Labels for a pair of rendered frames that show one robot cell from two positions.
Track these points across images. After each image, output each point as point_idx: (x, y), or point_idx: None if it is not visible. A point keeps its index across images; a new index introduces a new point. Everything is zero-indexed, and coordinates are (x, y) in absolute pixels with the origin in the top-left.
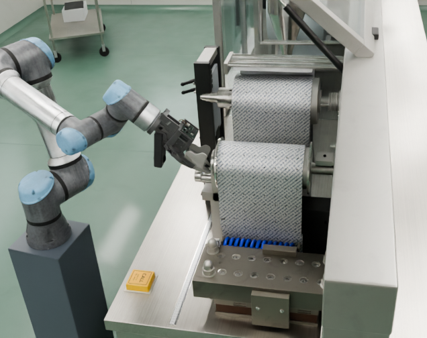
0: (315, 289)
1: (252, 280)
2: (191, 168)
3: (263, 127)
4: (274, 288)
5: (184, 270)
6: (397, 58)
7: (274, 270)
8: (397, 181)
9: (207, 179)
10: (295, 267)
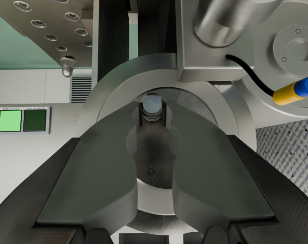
0: (55, 55)
1: (7, 5)
2: (73, 137)
3: (295, 160)
4: (21, 29)
5: None
6: None
7: (54, 25)
8: None
9: (198, 16)
10: (78, 41)
